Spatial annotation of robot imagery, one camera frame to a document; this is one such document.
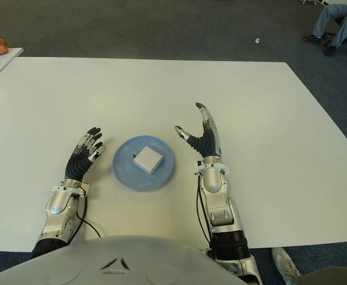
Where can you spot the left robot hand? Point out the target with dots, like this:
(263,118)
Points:
(76,164)

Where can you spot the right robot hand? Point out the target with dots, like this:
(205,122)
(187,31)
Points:
(207,142)

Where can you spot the white charger block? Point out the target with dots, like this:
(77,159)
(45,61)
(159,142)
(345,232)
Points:
(148,158)

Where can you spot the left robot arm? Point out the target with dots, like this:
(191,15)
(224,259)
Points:
(57,207)

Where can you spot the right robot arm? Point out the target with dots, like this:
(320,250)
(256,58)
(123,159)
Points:
(221,207)

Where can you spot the blue round plate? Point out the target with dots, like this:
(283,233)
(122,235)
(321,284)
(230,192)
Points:
(126,172)

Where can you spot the grey robot torso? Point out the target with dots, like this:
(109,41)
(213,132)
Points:
(117,261)

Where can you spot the white sneaker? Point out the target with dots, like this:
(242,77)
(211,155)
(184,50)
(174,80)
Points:
(285,261)

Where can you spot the seated person grey trousers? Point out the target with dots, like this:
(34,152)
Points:
(325,17)

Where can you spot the white metal stand base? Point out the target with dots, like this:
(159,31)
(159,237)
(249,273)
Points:
(313,1)

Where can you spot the khaki trouser leg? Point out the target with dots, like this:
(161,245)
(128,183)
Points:
(334,277)

